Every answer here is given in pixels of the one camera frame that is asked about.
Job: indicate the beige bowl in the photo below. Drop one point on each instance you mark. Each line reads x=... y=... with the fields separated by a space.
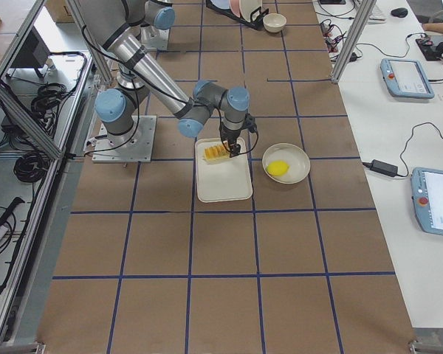
x=274 y=22

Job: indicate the far teach pendant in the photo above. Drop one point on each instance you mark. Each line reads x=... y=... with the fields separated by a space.
x=406 y=79

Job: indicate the sliced bread loaf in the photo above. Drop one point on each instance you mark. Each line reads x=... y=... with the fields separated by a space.
x=216 y=153

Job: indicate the blue plate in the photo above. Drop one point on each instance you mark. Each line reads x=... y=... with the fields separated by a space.
x=221 y=4

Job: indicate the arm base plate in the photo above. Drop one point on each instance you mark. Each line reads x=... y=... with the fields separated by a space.
x=134 y=146
x=154 y=39

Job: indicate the white rectangular tray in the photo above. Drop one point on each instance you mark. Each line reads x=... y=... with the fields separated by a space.
x=225 y=180

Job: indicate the black computer mouse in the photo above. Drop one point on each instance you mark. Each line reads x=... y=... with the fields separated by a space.
x=399 y=12

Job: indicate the teach pendant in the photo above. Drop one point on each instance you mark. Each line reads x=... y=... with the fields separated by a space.
x=406 y=79
x=427 y=196

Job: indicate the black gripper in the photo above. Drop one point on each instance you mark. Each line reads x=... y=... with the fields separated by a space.
x=229 y=136

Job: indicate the black power adapter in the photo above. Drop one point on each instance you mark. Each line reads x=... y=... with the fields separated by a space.
x=383 y=168

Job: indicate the beige plate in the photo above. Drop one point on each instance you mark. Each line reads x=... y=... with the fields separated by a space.
x=250 y=9

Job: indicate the pink plate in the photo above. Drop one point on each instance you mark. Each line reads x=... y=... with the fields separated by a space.
x=234 y=8

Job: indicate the yellow lemon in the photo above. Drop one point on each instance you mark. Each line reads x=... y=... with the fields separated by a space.
x=277 y=168

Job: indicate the aluminium frame post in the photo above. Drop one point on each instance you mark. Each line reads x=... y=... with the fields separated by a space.
x=353 y=34

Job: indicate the black dish rack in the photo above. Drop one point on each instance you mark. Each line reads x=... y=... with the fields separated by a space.
x=256 y=24

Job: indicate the shallow beige dish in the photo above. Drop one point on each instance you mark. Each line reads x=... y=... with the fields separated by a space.
x=299 y=162

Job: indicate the near teach pendant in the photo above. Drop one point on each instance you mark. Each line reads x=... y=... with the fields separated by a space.
x=427 y=196

